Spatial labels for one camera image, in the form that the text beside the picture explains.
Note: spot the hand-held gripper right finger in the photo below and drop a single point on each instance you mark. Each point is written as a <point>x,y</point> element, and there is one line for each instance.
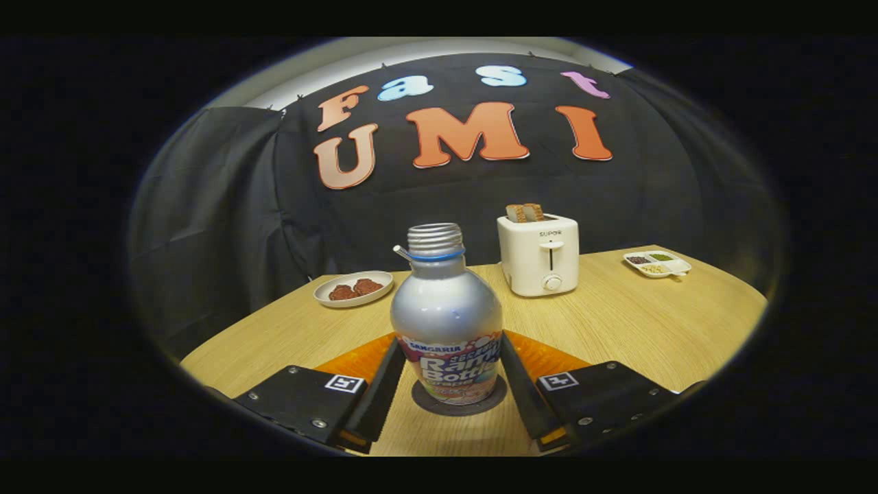
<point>521,394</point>

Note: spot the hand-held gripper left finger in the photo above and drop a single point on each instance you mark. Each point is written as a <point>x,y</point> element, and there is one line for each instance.
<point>381,405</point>

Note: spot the dark round coaster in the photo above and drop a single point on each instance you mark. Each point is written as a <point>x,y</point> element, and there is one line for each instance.
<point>497,392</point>

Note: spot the silver juice bottle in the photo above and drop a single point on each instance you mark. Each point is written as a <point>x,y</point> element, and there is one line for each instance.
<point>446,315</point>

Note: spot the brown meat piece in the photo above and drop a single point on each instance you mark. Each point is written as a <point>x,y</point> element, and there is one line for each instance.
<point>369,286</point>
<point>341,293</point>

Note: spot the wooden table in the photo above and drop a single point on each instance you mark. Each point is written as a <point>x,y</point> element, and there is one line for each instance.
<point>617,322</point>

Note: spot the white oval plate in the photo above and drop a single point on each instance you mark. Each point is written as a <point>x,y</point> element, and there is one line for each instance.
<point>322,295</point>

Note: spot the white toaster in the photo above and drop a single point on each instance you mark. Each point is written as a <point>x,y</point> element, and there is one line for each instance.
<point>538,261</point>

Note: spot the brown toast slice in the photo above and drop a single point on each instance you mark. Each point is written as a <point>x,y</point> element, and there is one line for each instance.
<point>516,213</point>
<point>535,211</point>

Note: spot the white divided tray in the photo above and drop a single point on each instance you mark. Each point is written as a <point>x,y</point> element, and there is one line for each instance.
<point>675,269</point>

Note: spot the black backdrop cloth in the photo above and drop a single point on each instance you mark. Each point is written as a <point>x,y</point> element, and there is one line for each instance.
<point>446,199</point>

